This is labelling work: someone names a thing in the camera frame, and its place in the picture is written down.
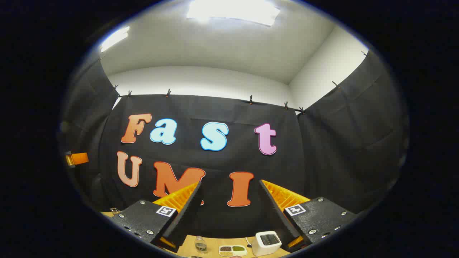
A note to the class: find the small ceiling light panel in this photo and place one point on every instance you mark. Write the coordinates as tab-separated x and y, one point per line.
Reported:
114	37

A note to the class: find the row of black cloth clips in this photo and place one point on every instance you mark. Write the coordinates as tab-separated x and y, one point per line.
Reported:
168	93

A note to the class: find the clear plastic water bottle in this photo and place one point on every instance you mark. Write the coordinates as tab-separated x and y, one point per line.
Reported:
200	245

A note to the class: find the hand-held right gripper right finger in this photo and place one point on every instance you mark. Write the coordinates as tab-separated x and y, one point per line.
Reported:
274	215

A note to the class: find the white box-shaped appliance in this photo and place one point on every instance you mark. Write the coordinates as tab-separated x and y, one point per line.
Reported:
265	245

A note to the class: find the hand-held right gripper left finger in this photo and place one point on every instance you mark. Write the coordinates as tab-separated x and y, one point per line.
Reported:
186	215

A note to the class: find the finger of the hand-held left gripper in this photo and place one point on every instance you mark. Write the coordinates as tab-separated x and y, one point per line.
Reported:
79	158

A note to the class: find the large ceiling light panel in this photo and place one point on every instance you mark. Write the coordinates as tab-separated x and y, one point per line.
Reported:
233	10

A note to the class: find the white divided tray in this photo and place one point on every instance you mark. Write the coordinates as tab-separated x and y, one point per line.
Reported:
233	251

